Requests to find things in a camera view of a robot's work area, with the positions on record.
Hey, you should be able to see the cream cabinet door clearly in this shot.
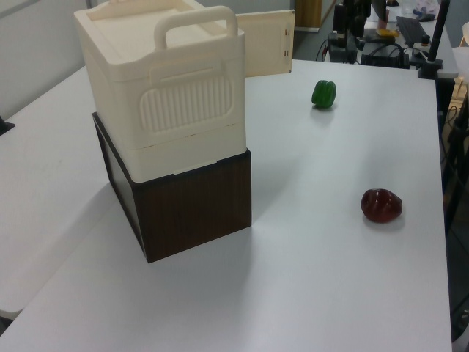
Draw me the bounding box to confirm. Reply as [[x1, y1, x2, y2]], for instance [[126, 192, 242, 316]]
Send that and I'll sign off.
[[235, 10, 296, 78]]

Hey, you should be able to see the cream plastic cabinet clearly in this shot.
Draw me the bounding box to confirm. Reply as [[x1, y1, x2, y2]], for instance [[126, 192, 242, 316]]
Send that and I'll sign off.
[[73, 0, 245, 183]]

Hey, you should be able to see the dark brown wooden drawer box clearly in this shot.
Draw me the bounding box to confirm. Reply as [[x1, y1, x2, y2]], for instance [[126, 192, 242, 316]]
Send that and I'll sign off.
[[91, 111, 253, 264]]

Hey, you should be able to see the green bell pepper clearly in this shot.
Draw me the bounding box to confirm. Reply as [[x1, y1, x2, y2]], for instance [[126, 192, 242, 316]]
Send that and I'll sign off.
[[311, 79, 337, 109]]

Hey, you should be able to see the dark red bell pepper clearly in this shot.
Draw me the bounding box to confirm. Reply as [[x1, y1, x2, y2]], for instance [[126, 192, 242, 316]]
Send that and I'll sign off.
[[360, 188, 404, 223]]

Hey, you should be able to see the small black electronics box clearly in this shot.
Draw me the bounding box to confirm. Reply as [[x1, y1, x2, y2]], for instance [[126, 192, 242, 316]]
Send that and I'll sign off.
[[327, 33, 358, 62]]

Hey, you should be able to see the large black electronics box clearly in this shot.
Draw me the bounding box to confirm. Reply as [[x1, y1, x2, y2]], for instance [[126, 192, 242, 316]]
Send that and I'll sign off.
[[361, 36, 410, 69]]

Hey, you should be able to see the black vertical equipment rig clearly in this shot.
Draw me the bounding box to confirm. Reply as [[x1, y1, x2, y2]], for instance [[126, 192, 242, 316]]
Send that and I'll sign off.
[[331, 0, 367, 40]]

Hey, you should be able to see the black tripod stand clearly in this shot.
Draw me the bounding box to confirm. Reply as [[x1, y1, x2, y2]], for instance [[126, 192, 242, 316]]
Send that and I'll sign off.
[[439, 106, 469, 331]]

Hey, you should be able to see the black computer keyboard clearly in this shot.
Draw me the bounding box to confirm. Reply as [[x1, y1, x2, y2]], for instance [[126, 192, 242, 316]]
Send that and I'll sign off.
[[395, 15, 429, 42]]

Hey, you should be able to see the thin black cable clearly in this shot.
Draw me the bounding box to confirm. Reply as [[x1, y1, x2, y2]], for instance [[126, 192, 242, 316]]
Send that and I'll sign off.
[[315, 38, 330, 62]]

